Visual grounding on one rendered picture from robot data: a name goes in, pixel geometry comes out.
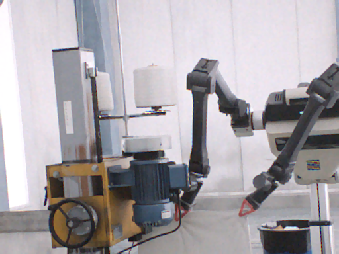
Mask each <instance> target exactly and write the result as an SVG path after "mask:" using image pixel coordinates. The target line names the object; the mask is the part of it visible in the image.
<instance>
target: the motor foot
mask: <svg viewBox="0 0 339 254"><path fill-rule="evenodd" d="M132 175H133V184H134V185H135V182H134V170H133V172H132V170H130V169H122V168H121V165H114V166H110V167H107V176H108V185H109V186H111V188H109V190H110V191H112V190H115V189H119V188H121V187H131V185H133V184H132Z"/></svg>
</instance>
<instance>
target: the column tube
mask: <svg viewBox="0 0 339 254"><path fill-rule="evenodd" d="M85 62H93V67H94V68H95V60H94V53H93V52H92V51H87V50H67V51H61V52H52V63H53V72H54V80H55V89H56V105H57V114H58V130H59V131H60V147H61V156H62V165H79V164H91V163H98V162H97V146H96V137H95V129H94V120H93V103H92V94H91V80H90V79H86V75H85ZM64 101H71V109H72V116H73V134H67V133H66V122H65V114H64ZM63 180H64V196H65V198H67V197H78V196H96V195H100V188H99V176H98V175H87V176H73V177H63ZM69 254H105V248H104V247H80V248H77V249H70V248H69Z"/></svg>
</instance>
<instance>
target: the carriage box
mask: <svg viewBox="0 0 339 254"><path fill-rule="evenodd" d="M132 160H137V159H133V156H128V157H105V158H103V162H101V163H91V164H79V165H62V163H55V164H51V165H45V170H46V185H47V193H48V205H51V204H55V203H57V202H59V201H61V200H63V199H67V198H76V199H78V200H81V201H83V202H85V203H86V204H87V205H88V206H92V208H93V209H94V211H95V212H96V214H97V225H96V228H95V233H94V235H93V237H92V239H91V241H90V242H89V243H88V244H86V245H85V246H84V247H112V246H113V245H114V244H117V243H119V242H121V241H123V240H126V239H128V238H130V237H132V236H134V235H136V234H137V233H140V232H143V227H139V226H137V225H136V224H135V222H134V215H133V210H132V205H133V204H135V201H134V200H132V199H131V198H130V187H121V188H119V189H115V190H109V188H111V186H109V185H108V176H107V167H110V166H114V165H121V168H122V169H128V168H129V167H130V161H132ZM87 175H102V178H103V195H96V196H78V197H67V198H65V196H64V180H63V177H73V176H87ZM77 205H78V204H76V203H66V204H63V205H62V206H60V208H62V209H63V210H64V211H65V213H67V212H68V211H69V210H70V209H71V208H73V207H75V206H77ZM121 224H122V232H123V236H122V237H120V238H118V239H116V240H114V236H113V232H114V228H115V227H117V226H119V225H121ZM54 229H55V231H56V233H57V235H58V236H59V238H60V239H61V240H62V241H64V242H66V241H67V237H68V232H69V229H68V228H67V226H66V217H65V216H64V215H63V214H62V213H61V212H60V211H59V209H57V211H56V213H55V215H54ZM88 235H89V233H87V234H85V235H75V234H73V233H71V236H70V240H69V243H70V244H78V243H81V242H82V241H83V240H84V239H85V238H86V237H87V236H88ZM51 243H52V249H54V248H57V247H63V246H61V245H60V244H59V243H58V242H57V241H56V240H55V239H54V238H53V237H52V235H51Z"/></svg>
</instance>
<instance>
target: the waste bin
mask: <svg viewBox="0 0 339 254"><path fill-rule="evenodd" d="M279 225H281V227H282V228H283V229H285V228H286V227H287V226H291V228H292V227H293V226H295V227H298V229H297V230H276V229H274V228H276V227H278V226H279ZM256 228H257V229H258V230H259V231H260V240H261V243H262V250H263V254H312V251H311V230H310V226H309V220H308V219H290V220H275V221H270V222H264V223H262V224H259V225H258V226H257V227H256Z"/></svg>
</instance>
